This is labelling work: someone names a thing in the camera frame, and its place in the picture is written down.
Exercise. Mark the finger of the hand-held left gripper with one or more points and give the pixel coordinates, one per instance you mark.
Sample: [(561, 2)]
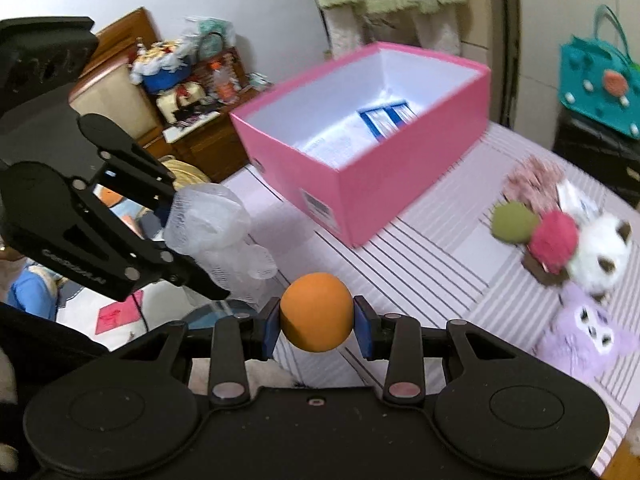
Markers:
[(130, 160), (115, 255)]

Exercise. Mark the orange foam ball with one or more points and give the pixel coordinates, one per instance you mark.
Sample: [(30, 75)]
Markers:
[(315, 312)]

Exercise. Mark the purple plush toy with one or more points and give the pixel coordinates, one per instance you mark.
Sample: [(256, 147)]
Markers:
[(585, 335)]

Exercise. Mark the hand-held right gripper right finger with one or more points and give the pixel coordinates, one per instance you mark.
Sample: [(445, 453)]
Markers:
[(363, 332)]

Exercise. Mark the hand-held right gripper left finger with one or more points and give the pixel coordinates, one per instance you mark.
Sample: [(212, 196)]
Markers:
[(270, 332)]

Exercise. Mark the green pompom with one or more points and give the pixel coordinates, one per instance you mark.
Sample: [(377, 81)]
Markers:
[(512, 222)]

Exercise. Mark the white mesh-wrapped object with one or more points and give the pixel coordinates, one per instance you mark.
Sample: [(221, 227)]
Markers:
[(210, 225)]

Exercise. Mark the white plush toy brown ears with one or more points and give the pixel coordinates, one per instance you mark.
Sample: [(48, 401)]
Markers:
[(602, 255)]

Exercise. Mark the white tissue pack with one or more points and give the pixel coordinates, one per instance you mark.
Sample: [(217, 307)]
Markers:
[(580, 205)]

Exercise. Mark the blue white packet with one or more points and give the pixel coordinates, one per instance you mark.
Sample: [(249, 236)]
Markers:
[(387, 117)]

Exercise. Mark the wooden headboard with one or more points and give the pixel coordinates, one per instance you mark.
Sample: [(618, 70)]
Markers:
[(115, 90)]

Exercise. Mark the pink cardboard box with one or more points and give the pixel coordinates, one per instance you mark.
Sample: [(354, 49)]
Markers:
[(400, 160)]

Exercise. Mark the black suitcase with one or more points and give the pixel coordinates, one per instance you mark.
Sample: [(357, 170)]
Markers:
[(595, 150)]

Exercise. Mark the pink paper card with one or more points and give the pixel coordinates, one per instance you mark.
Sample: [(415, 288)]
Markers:
[(117, 317)]

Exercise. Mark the brown felt piece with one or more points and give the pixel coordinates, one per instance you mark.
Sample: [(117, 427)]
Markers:
[(542, 267)]

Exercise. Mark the pink pompom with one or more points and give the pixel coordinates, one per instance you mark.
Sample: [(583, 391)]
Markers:
[(552, 242)]

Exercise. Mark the orange label bottle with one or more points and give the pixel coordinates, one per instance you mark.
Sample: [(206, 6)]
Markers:
[(225, 82)]

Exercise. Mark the blue white frilled bundle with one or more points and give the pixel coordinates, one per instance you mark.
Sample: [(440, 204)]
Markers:
[(162, 67)]

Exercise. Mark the wooden nightstand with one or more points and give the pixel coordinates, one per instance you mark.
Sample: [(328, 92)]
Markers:
[(210, 145)]

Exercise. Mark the striped bed sheet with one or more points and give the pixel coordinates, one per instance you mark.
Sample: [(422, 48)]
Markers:
[(425, 285)]

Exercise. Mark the teal felt handbag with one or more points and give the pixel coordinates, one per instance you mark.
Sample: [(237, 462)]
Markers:
[(600, 80)]

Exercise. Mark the pink floral cloth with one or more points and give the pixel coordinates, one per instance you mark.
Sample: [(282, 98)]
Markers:
[(532, 180)]

